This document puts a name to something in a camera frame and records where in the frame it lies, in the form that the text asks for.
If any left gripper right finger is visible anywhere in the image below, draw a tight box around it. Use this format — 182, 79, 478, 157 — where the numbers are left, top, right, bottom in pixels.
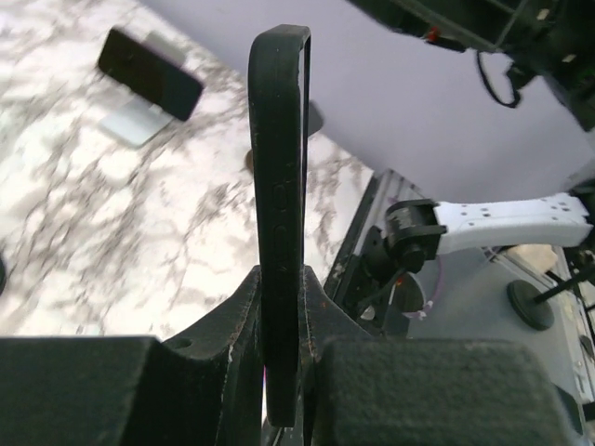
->
297, 268, 578, 445

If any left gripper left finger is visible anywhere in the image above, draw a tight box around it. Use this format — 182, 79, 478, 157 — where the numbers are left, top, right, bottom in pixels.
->
1, 269, 263, 445

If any purple edged phone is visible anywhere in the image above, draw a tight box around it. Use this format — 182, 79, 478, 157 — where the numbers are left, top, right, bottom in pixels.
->
97, 27, 205, 122

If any black phone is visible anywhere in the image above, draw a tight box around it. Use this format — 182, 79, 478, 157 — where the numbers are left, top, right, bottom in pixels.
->
247, 24, 311, 427

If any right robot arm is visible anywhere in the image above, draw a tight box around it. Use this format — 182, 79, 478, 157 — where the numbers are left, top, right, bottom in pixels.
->
357, 1, 594, 272

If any black centre phone stand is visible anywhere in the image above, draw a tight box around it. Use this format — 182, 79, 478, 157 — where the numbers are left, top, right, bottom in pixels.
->
507, 264, 594, 331

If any white folding phone stand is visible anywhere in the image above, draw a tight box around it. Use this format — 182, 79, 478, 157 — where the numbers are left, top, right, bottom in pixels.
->
99, 31, 186, 148

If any black front mounting rail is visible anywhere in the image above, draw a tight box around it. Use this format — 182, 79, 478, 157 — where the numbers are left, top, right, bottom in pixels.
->
324, 169, 419, 335

